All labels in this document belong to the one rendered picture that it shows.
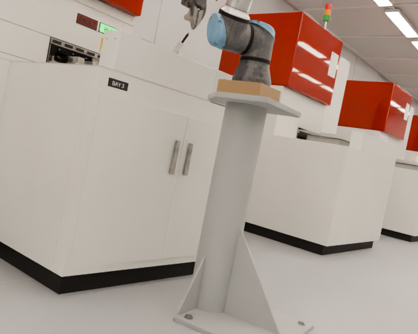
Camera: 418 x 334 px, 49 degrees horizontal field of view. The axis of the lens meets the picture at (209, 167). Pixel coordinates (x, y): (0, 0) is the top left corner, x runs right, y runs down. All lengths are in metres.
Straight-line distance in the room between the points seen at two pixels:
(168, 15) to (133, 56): 3.12
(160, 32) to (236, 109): 3.11
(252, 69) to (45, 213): 0.92
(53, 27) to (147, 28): 2.43
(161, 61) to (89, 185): 0.55
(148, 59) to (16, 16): 0.67
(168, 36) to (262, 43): 3.12
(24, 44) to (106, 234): 0.93
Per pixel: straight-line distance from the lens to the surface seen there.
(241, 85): 1.68
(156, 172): 1.84
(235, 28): 1.67
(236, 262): 1.74
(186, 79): 1.91
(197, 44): 5.12
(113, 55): 1.67
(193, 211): 2.06
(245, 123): 1.67
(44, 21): 2.24
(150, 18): 4.64
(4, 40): 2.15
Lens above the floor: 0.61
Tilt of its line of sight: 2 degrees down
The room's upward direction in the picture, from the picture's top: 11 degrees clockwise
